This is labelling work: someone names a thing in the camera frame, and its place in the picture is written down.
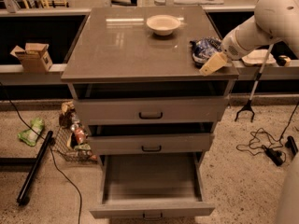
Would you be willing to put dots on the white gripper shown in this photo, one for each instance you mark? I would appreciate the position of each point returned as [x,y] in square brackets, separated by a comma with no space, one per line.
[230,47]

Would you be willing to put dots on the blue chip bag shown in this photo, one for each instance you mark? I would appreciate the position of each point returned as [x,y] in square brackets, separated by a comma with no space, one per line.
[203,49]

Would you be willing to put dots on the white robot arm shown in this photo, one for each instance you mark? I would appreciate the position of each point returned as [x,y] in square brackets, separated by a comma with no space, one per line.
[273,21]

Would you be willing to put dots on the top grey drawer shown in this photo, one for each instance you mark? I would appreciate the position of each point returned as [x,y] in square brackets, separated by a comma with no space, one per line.
[150,110]

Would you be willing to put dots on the grey drawer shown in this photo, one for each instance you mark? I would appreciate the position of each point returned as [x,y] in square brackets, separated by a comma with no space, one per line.
[150,110]
[151,187]
[147,144]

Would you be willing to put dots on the middle grey drawer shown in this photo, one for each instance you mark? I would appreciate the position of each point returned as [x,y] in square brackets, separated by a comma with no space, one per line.
[147,144]

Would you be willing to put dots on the grey drawer cabinet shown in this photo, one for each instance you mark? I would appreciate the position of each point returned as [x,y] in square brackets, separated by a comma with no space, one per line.
[118,57]

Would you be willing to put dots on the bottom grey drawer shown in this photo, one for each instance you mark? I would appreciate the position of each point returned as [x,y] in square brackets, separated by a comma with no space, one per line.
[151,187]

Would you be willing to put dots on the brown snack bag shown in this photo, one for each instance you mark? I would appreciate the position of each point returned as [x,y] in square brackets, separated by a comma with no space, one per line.
[67,110]

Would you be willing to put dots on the green snack bag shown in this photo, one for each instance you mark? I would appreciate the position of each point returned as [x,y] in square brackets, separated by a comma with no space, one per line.
[30,136]

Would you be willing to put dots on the white foam takeout tray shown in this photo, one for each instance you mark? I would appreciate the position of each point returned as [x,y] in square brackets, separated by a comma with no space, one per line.
[256,57]

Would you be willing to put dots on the reacher grabber tool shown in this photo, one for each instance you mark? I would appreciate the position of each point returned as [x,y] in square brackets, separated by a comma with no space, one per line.
[247,105]

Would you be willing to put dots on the yellow tape measure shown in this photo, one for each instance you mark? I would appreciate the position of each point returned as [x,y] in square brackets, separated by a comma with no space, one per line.
[284,60]

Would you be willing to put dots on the white paper bowl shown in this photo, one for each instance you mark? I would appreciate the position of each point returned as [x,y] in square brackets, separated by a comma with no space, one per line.
[163,24]

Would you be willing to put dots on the black stand leg right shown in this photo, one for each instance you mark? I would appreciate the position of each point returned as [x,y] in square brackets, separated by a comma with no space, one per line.
[291,145]

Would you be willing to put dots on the black stand leg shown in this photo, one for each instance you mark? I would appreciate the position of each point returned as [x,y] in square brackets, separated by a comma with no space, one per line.
[29,165]
[291,145]

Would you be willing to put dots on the red snack packet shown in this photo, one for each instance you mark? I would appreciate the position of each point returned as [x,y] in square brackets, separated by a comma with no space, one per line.
[79,134]

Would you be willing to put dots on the open cardboard box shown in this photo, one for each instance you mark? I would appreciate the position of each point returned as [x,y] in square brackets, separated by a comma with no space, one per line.
[34,58]

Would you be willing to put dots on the black stand leg left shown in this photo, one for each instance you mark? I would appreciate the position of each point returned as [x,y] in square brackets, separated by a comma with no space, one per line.
[29,165]

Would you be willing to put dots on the wire basket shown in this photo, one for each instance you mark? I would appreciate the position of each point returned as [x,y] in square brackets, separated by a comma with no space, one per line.
[67,146]

